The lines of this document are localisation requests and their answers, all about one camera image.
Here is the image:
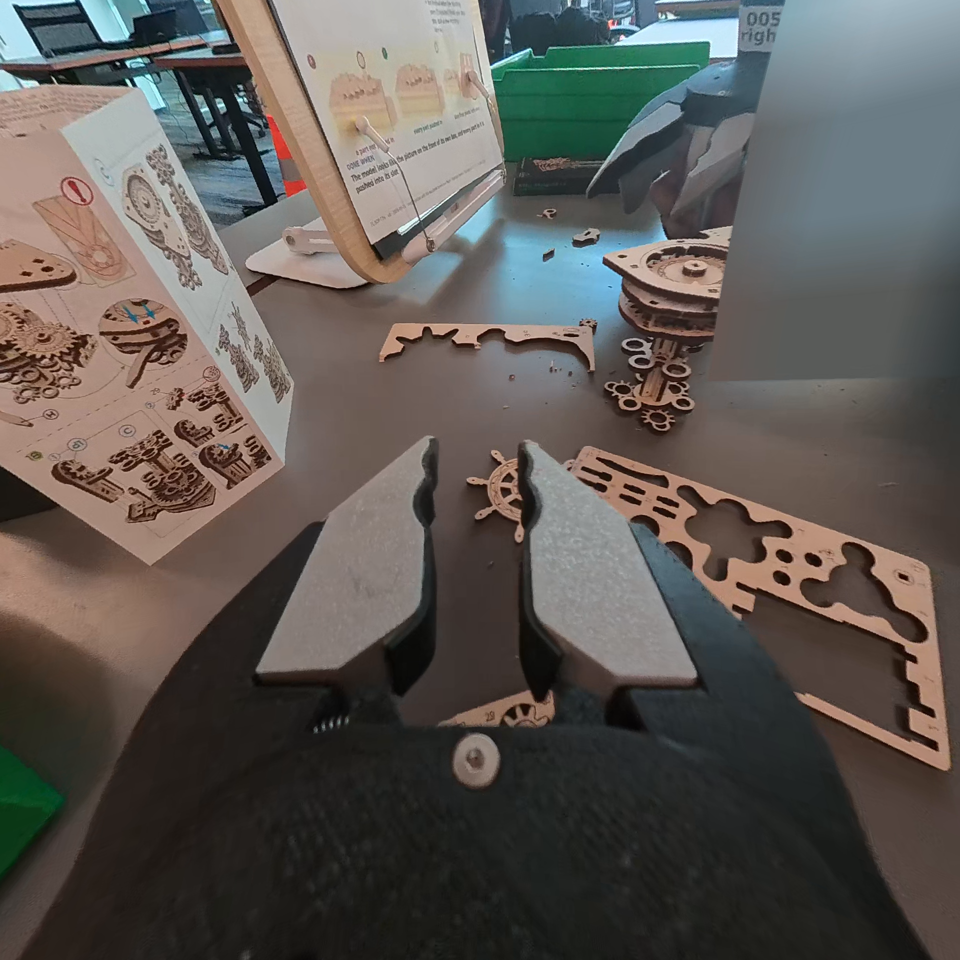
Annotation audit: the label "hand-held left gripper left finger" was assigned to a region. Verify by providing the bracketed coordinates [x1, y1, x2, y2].
[253, 435, 440, 697]

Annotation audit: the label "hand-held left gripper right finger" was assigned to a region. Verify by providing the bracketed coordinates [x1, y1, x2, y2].
[517, 439, 702, 697]

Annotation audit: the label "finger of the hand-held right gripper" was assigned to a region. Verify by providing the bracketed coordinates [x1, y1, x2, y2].
[663, 111, 757, 228]
[585, 82, 691, 217]

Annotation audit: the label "wooden gear model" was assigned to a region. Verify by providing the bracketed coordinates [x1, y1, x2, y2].
[603, 225, 732, 435]

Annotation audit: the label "black model box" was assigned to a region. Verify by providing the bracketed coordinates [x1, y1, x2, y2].
[513, 156, 610, 198]

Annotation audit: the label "wooden sheet with arch parts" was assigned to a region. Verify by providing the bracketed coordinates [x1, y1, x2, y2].
[442, 691, 556, 729]

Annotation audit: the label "person's right hand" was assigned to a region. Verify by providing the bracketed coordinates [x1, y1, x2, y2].
[667, 166, 742, 241]

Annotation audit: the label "green plastic bin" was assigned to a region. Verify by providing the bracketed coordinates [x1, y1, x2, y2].
[491, 41, 710, 162]
[0, 742, 67, 880]

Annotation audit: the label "wooden ship wheel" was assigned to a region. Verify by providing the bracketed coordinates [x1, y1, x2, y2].
[466, 448, 543, 543]

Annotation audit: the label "wooden sheet with large cutouts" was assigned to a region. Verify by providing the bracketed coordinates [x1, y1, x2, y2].
[566, 446, 952, 772]

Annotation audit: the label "printed instruction sheets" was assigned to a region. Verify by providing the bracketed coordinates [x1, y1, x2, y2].
[270, 0, 505, 260]

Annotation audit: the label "jagged wooden sheet strip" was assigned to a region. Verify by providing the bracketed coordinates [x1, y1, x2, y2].
[378, 322, 597, 372]

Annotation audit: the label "folded instruction leaflet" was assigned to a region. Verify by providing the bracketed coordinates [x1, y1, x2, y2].
[0, 84, 295, 565]

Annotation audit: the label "instruction sheet on wooden stand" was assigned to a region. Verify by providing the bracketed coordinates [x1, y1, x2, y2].
[213, 0, 507, 290]

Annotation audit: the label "orange traffic cone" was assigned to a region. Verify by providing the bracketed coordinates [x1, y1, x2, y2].
[266, 112, 301, 200]

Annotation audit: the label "background wooden table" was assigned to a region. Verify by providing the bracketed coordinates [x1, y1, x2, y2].
[0, 30, 282, 207]

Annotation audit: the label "black office chair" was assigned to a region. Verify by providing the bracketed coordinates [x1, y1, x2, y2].
[15, 0, 99, 60]

